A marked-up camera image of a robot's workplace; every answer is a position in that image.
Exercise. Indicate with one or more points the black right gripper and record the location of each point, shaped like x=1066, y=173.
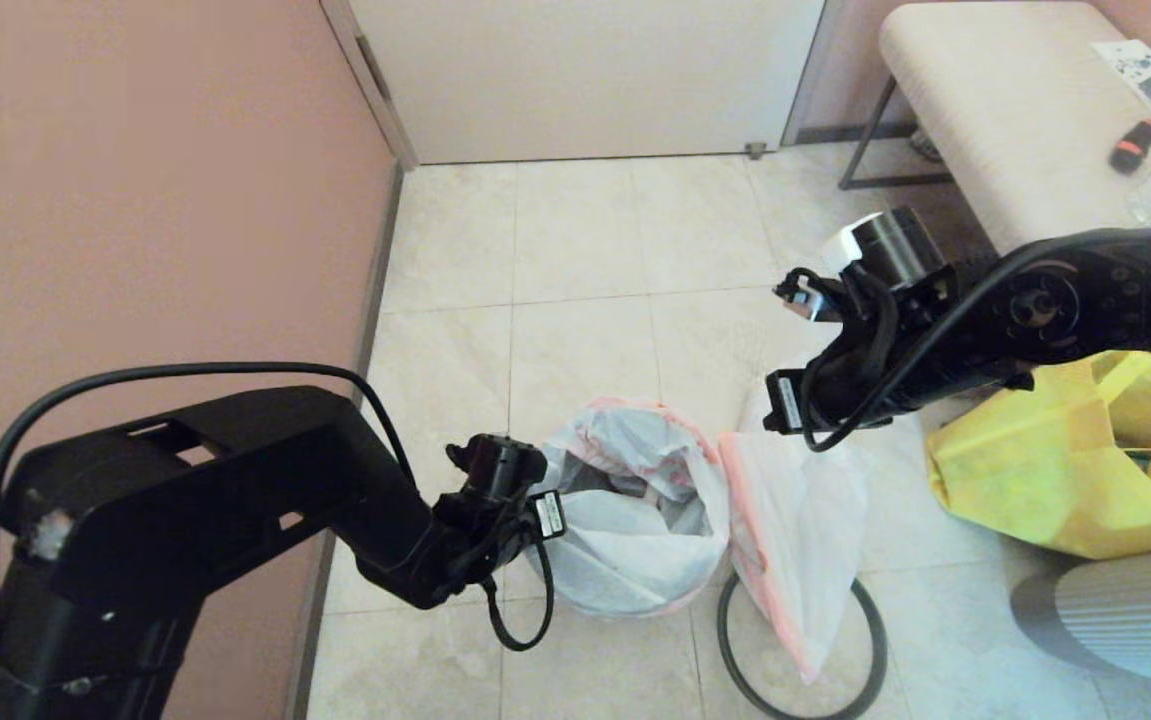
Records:
x=895, y=360

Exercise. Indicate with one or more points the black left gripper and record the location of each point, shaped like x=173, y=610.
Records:
x=495, y=540

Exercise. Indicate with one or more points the white red plastic bag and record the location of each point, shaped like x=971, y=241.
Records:
x=635, y=560

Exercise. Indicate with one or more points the used translucent trash bag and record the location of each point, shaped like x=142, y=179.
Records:
x=805, y=540

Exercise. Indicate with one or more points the grey ribbed robot base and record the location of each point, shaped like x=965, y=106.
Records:
x=1135, y=620

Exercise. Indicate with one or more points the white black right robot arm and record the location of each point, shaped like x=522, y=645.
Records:
x=1095, y=300

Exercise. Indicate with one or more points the yellow shopping bag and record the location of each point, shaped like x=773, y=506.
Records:
x=1035, y=480

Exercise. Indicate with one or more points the black left wrist motor cylinder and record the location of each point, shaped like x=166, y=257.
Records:
x=500, y=465

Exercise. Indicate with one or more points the light wood-grain table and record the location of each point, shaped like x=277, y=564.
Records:
x=995, y=100

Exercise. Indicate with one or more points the black orange marker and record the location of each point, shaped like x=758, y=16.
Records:
x=1132, y=148

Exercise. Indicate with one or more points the black and white booklet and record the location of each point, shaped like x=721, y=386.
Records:
x=1140, y=70

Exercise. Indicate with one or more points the white door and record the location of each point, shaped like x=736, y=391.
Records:
x=585, y=80

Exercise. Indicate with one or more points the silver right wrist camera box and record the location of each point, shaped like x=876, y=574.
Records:
x=810, y=300

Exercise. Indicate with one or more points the black metal table frame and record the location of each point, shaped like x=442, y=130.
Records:
x=865, y=136

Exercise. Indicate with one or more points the grey door frame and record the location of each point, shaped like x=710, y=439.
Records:
x=385, y=110

